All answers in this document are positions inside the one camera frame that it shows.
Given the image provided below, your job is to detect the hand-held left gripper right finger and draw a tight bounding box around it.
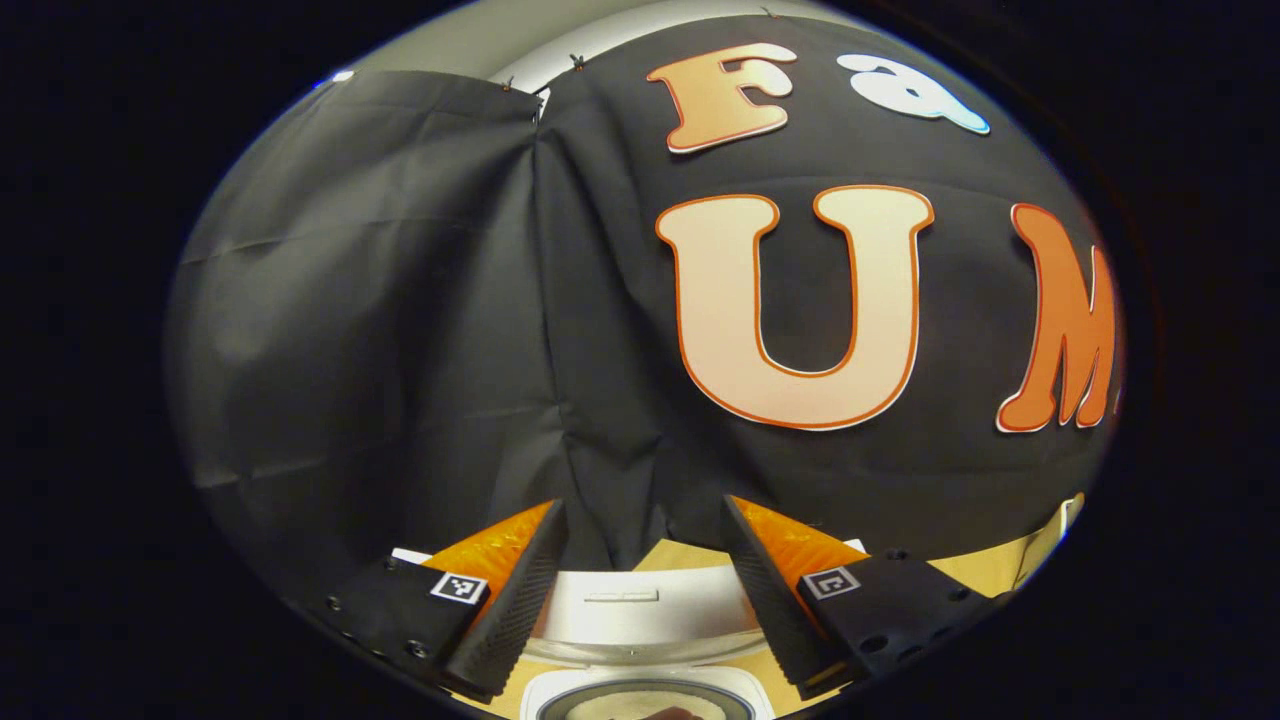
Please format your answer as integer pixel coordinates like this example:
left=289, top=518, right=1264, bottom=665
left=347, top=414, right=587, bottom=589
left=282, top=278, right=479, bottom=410
left=721, top=493, right=1011, bottom=699

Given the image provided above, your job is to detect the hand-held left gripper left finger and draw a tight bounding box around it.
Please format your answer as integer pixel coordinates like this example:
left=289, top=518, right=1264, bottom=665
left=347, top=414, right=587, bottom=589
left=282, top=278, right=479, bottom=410
left=305, top=499, right=569, bottom=701

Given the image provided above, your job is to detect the white rice cooker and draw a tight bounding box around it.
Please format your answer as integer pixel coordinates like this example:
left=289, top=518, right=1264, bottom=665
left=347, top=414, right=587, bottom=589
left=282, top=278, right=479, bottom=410
left=390, top=540, right=871, bottom=720

